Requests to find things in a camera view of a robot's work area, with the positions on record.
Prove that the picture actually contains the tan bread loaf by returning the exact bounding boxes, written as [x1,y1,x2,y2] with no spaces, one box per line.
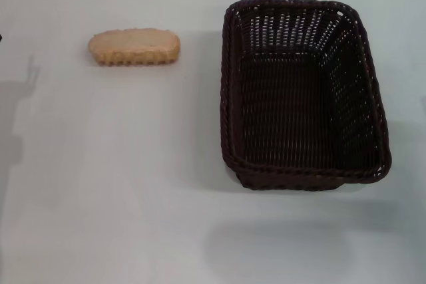
[88,27,181,67]

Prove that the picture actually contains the dark brown woven basket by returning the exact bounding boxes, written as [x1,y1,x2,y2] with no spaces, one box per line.
[218,0,393,192]

